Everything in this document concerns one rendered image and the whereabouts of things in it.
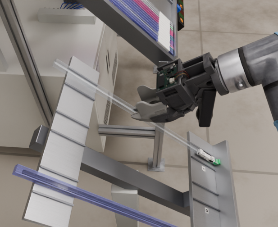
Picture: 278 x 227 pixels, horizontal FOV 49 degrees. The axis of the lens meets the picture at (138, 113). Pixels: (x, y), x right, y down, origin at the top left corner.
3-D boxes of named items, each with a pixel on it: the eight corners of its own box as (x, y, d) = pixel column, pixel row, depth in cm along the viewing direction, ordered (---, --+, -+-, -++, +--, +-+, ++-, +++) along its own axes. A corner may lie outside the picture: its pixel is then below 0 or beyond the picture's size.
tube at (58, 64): (215, 161, 83) (218, 160, 82) (216, 165, 82) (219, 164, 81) (53, 61, 57) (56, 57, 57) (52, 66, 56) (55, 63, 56)
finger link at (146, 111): (119, 103, 64) (157, 87, 60) (134, 119, 68) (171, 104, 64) (118, 115, 62) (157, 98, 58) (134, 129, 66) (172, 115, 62)
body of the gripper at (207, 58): (153, 67, 61) (209, 43, 56) (173, 93, 67) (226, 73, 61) (152, 96, 57) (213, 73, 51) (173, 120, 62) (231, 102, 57)
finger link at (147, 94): (122, 88, 67) (158, 74, 62) (136, 103, 70) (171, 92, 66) (120, 98, 65) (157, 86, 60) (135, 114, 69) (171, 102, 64)
